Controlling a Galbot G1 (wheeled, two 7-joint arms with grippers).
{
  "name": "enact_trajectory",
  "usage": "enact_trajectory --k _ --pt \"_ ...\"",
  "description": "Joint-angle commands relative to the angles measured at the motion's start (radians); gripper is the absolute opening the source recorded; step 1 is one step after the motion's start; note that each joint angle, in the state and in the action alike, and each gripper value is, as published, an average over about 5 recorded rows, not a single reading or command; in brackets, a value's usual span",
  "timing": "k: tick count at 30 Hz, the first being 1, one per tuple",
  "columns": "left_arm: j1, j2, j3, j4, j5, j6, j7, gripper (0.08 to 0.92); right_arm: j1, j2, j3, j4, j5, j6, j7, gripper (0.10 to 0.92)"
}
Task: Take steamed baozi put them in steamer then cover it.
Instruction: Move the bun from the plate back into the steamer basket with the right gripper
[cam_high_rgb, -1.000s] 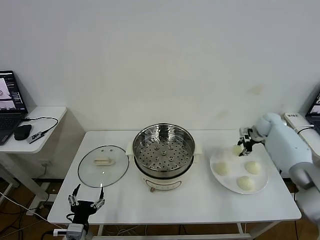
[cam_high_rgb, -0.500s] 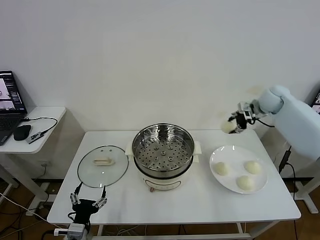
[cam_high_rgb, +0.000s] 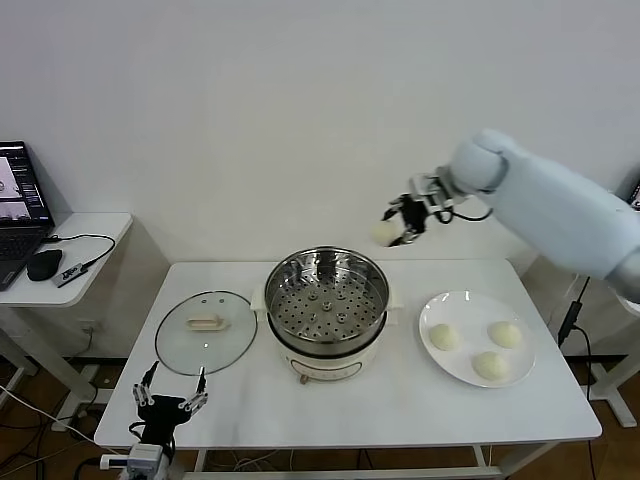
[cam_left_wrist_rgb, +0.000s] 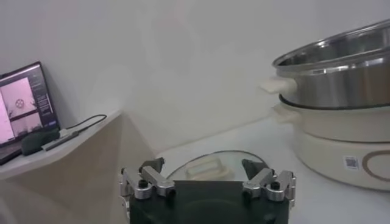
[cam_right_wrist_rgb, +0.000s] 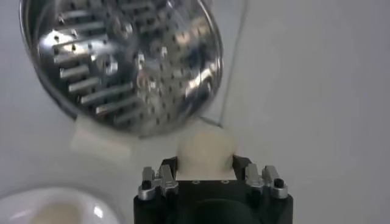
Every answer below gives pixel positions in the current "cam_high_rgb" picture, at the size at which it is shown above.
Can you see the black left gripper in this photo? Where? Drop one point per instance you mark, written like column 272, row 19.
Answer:
column 160, row 410

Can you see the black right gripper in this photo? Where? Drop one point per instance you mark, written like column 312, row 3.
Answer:
column 415, row 214

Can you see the white steamed baozi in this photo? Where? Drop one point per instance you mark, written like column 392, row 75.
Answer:
column 491, row 369
column 381, row 234
column 505, row 334
column 445, row 337

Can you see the perforated steel steamer basket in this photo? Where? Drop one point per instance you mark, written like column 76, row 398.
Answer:
column 300, row 320

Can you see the white round plate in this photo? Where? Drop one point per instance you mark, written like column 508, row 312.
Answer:
column 472, row 320

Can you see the white side table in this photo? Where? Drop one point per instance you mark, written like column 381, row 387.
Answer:
column 75, row 295
column 620, row 402

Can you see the grey usb hub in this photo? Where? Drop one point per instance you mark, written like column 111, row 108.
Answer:
column 71, row 274

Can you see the cream electric cooker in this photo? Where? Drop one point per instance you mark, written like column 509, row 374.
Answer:
column 325, row 367

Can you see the black computer mouse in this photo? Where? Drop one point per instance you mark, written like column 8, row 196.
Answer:
column 44, row 265

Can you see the black open laptop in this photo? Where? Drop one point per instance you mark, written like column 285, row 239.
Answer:
column 636, row 195
column 20, row 240

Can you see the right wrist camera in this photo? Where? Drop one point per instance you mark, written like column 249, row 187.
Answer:
column 430, row 192

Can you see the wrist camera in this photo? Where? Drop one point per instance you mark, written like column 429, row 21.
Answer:
column 112, row 461
column 430, row 192

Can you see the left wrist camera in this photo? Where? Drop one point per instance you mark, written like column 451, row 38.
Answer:
column 112, row 461

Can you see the white wall socket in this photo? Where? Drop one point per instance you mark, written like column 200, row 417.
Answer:
column 92, row 328

